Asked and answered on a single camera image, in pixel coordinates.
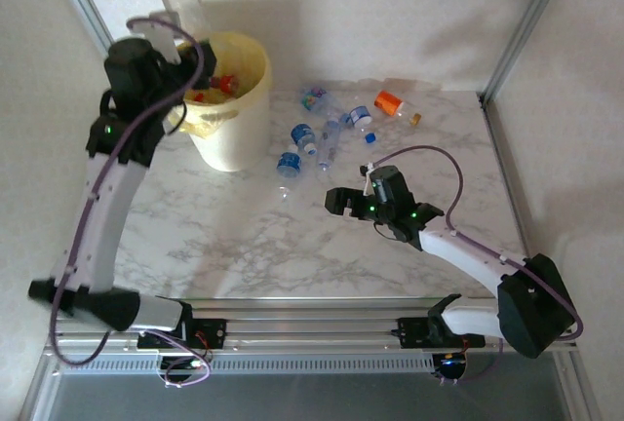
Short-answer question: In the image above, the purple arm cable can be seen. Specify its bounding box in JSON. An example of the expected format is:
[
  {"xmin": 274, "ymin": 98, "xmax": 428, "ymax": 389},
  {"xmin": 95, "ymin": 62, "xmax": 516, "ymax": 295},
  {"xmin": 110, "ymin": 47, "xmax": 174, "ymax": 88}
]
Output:
[
  {"xmin": 48, "ymin": 17, "xmax": 214, "ymax": 388},
  {"xmin": 363, "ymin": 145, "xmax": 586, "ymax": 386}
]

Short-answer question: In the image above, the yellow plastic bucket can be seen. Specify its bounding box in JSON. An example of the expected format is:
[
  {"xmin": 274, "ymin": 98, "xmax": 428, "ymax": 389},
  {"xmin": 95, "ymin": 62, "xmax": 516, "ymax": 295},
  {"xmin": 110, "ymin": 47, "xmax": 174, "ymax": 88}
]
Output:
[{"xmin": 168, "ymin": 31, "xmax": 272, "ymax": 137}]

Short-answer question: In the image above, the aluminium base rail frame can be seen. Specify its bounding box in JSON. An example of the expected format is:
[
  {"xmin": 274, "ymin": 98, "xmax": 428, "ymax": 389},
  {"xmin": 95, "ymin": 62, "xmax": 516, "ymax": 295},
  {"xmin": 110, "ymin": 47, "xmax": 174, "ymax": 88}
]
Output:
[{"xmin": 43, "ymin": 296, "xmax": 581, "ymax": 378}]

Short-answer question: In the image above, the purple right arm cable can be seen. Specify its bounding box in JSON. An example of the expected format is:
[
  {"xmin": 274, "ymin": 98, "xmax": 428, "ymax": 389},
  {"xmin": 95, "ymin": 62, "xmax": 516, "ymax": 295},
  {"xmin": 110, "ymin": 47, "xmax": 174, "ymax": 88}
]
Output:
[{"xmin": 363, "ymin": 145, "xmax": 586, "ymax": 386}]

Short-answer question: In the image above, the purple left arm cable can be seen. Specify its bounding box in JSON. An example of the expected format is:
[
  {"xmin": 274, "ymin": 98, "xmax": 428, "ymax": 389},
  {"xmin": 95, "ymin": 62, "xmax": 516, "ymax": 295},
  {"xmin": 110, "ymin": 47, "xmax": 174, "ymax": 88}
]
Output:
[{"xmin": 48, "ymin": 17, "xmax": 214, "ymax": 388}]

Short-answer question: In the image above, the tall clear water bottle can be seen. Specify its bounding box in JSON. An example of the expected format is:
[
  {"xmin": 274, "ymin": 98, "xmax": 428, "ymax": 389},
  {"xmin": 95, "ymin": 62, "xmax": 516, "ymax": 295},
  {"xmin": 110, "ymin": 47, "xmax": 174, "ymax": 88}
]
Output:
[{"xmin": 316, "ymin": 116, "xmax": 342, "ymax": 172}]

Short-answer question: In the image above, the white ribbed waste bin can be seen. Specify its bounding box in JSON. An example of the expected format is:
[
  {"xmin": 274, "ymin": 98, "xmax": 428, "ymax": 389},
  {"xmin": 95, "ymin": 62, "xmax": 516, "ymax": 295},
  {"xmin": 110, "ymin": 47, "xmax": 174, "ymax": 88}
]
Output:
[{"xmin": 187, "ymin": 94, "xmax": 272, "ymax": 172}]

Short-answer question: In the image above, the clear bottle colourful label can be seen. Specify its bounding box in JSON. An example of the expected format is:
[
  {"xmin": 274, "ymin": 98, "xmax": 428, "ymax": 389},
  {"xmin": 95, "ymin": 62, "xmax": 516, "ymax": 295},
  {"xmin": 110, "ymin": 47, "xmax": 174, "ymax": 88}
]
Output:
[{"xmin": 299, "ymin": 83, "xmax": 353, "ymax": 126}]

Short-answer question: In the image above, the orange label bottle gold cap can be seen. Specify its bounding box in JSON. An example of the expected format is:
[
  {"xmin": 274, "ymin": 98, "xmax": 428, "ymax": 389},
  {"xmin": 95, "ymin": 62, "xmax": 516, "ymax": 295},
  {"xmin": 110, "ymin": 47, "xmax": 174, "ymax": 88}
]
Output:
[{"xmin": 373, "ymin": 90, "xmax": 423, "ymax": 128}]

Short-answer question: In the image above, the blue label bottle Chinese text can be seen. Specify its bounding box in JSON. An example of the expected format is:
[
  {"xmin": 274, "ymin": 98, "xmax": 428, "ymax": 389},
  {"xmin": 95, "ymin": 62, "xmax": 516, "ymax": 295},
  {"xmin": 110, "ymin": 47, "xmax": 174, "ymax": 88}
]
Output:
[{"xmin": 275, "ymin": 143, "xmax": 303, "ymax": 178}]

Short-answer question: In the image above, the Pocari blue label bottle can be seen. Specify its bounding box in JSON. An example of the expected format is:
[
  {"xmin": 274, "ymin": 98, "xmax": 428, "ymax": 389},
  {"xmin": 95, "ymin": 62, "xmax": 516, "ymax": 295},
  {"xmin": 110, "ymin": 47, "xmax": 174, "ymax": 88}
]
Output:
[{"xmin": 291, "ymin": 123, "xmax": 318, "ymax": 155}]

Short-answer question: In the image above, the grey slotted cable duct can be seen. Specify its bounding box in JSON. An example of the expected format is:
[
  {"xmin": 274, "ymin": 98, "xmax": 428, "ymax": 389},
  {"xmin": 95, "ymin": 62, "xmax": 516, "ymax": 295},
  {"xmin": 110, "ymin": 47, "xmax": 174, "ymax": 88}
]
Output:
[{"xmin": 58, "ymin": 355, "xmax": 438, "ymax": 377}]

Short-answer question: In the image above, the aluminium table side rail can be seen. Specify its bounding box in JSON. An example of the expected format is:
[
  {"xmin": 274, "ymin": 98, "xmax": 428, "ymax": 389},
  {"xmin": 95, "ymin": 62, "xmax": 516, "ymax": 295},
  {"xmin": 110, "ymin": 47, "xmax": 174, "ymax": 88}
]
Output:
[{"xmin": 480, "ymin": 94, "xmax": 532, "ymax": 266}]

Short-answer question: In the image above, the blue white label bottle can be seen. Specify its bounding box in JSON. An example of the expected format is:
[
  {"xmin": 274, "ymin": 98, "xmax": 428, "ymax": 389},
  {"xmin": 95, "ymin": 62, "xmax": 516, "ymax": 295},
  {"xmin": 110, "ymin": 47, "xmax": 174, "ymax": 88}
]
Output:
[{"xmin": 347, "ymin": 104, "xmax": 379, "ymax": 144}]

